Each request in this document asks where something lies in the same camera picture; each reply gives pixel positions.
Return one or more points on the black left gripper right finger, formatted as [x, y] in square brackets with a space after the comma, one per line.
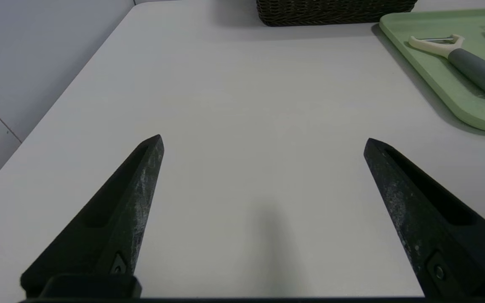
[436, 227]

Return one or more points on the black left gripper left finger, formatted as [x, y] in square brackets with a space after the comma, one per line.
[116, 219]

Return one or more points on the dark brown wicker basket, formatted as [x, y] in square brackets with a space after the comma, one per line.
[335, 12]

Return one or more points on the light green plastic tray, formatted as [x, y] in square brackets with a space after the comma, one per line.
[470, 23]

